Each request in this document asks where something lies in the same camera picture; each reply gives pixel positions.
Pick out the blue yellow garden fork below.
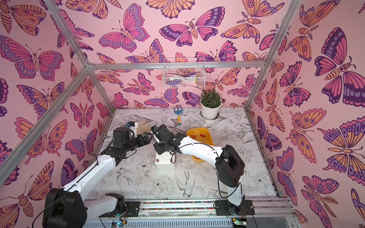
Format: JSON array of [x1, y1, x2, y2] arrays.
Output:
[[174, 105, 183, 125]]

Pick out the white block with screws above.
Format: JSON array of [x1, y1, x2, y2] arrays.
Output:
[[155, 152, 175, 172]]

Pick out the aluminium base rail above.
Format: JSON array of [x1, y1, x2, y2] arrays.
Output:
[[56, 196, 300, 228]]

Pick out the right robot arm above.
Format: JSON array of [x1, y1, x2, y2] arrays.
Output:
[[152, 125, 254, 215]]

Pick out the white wire basket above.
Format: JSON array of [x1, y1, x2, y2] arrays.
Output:
[[161, 58, 206, 89]]

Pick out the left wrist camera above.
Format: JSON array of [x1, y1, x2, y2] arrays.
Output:
[[126, 121, 138, 137]]

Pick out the white pot green plant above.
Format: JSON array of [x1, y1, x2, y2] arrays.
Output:
[[201, 90, 222, 120]]

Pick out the red sleeves in tray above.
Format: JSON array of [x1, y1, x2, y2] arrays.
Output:
[[190, 134, 206, 141]]

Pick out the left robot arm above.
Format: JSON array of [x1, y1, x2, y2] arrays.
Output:
[[41, 126, 151, 228]]

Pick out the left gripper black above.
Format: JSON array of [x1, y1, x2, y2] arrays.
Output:
[[124, 132, 154, 154]]

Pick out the yellow plastic tray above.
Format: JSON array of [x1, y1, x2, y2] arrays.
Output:
[[183, 127, 217, 165]]

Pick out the beige work glove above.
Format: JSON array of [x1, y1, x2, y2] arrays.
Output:
[[136, 121, 151, 135]]

